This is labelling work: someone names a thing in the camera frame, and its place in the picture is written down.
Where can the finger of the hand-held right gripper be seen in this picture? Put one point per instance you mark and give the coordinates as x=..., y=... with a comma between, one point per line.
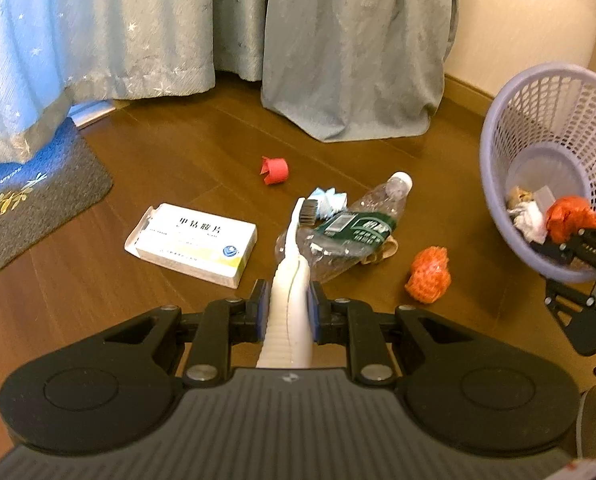
x=585, y=325
x=595, y=247

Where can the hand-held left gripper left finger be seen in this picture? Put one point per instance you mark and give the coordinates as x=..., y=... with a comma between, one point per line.
x=263, y=310

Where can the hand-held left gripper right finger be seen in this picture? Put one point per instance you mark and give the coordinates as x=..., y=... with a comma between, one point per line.
x=314, y=310

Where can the white toothbrush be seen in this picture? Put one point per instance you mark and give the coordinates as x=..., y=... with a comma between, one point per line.
x=290, y=285

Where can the red plastic bag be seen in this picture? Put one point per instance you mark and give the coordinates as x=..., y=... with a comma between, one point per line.
x=570, y=215

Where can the white tissue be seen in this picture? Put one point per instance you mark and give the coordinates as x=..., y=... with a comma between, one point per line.
x=530, y=220

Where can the white medicine box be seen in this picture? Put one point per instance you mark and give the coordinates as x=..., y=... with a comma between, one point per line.
x=193, y=242

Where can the blue face mask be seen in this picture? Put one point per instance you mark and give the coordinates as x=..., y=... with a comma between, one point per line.
x=330, y=200

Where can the purple mesh wastebasket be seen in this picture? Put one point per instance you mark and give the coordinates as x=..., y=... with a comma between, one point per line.
x=497, y=160

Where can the brown crumpled scrap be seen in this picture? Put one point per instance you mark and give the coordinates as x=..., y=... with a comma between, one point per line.
x=517, y=195

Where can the clear plastic bottle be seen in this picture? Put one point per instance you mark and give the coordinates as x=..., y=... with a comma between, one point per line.
x=357, y=225

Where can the orange foam fruit net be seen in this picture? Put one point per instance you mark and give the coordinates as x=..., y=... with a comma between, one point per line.
x=427, y=275

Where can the red plastic cap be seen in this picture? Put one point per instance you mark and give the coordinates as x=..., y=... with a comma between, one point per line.
x=275, y=169

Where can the blue and grey doormat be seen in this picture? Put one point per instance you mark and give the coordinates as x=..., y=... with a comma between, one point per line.
x=38, y=195

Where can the star-print curtain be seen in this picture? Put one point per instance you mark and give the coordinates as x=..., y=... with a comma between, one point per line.
x=103, y=25

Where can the white floor rail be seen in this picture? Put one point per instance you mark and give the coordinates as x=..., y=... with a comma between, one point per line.
x=93, y=112

